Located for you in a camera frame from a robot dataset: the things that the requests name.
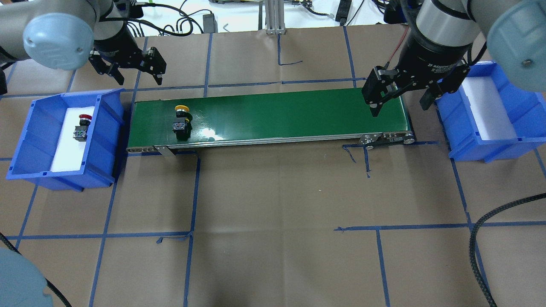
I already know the yellow push button switch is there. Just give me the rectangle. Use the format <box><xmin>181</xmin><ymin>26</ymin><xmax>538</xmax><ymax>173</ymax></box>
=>
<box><xmin>171</xmin><ymin>105</ymin><xmax>193</xmax><ymax>141</ymax></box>

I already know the white foam pad left bin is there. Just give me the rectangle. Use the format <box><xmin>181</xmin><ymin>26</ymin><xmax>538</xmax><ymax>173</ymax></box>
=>
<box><xmin>49</xmin><ymin>106</ymin><xmax>94</xmax><ymax>172</ymax></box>

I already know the black power adapter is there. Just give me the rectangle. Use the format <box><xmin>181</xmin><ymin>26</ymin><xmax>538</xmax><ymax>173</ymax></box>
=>
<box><xmin>202</xmin><ymin>13</ymin><xmax>218</xmax><ymax>33</ymax></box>

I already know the white foam pad right bin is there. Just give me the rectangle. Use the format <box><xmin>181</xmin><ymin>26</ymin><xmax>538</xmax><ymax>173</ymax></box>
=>
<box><xmin>462</xmin><ymin>76</ymin><xmax>517</xmax><ymax>140</ymax></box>

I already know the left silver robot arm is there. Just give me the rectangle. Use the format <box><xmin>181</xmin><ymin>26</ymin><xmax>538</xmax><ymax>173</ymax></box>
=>
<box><xmin>0</xmin><ymin>0</ymin><xmax>166</xmax><ymax>85</ymax></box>

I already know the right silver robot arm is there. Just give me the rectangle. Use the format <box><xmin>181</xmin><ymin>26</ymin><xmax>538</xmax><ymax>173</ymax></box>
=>
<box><xmin>361</xmin><ymin>0</ymin><xmax>546</xmax><ymax>117</ymax></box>

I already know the black braided cable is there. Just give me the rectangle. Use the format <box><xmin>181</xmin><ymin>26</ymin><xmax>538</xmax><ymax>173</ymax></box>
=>
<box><xmin>468</xmin><ymin>193</ymin><xmax>546</xmax><ymax>307</ymax></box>

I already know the white foam pad bin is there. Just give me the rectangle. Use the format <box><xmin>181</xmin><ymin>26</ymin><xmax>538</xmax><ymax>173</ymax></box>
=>
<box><xmin>49</xmin><ymin>106</ymin><xmax>94</xmax><ymax>172</ymax></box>
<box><xmin>462</xmin><ymin>76</ymin><xmax>517</xmax><ymax>140</ymax></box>

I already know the aluminium frame post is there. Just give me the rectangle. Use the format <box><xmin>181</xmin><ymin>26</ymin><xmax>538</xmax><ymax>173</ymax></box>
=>
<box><xmin>264</xmin><ymin>0</ymin><xmax>286</xmax><ymax>35</ymax></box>

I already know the green conveyor belt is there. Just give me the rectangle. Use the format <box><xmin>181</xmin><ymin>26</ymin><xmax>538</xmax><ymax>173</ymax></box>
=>
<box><xmin>127</xmin><ymin>89</ymin><xmax>417</xmax><ymax>153</ymax></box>

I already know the left blue plastic bin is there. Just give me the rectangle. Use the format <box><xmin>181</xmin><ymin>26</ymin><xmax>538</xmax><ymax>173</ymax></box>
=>
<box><xmin>6</xmin><ymin>89</ymin><xmax>124</xmax><ymax>191</ymax></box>

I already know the red push button switch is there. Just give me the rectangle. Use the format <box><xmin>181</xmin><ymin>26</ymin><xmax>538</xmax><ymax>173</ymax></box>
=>
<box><xmin>73</xmin><ymin>113</ymin><xmax>93</xmax><ymax>142</ymax></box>

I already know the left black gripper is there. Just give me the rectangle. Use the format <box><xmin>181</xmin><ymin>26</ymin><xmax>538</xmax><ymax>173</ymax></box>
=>
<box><xmin>88</xmin><ymin>26</ymin><xmax>166</xmax><ymax>86</ymax></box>

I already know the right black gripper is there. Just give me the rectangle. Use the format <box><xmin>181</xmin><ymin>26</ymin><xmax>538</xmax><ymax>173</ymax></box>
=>
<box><xmin>361</xmin><ymin>35</ymin><xmax>470</xmax><ymax>117</ymax></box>

